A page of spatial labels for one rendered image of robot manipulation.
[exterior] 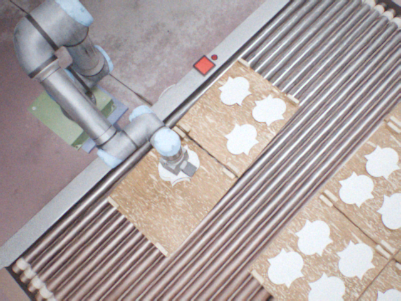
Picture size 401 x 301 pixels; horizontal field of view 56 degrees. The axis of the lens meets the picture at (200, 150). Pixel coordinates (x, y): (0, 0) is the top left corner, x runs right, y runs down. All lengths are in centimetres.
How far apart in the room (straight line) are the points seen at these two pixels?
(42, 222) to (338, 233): 117
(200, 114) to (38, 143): 151
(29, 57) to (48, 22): 11
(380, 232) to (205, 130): 79
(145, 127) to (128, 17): 198
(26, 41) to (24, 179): 178
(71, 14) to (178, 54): 178
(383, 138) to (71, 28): 124
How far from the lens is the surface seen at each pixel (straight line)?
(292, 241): 152
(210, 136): 158
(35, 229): 169
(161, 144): 113
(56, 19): 113
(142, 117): 119
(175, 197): 152
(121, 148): 118
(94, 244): 159
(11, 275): 169
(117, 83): 282
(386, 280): 162
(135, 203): 155
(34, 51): 113
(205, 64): 172
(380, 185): 165
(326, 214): 156
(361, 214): 160
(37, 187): 276
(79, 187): 165
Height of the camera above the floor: 243
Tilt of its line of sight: 73 degrees down
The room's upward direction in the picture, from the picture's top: 10 degrees counter-clockwise
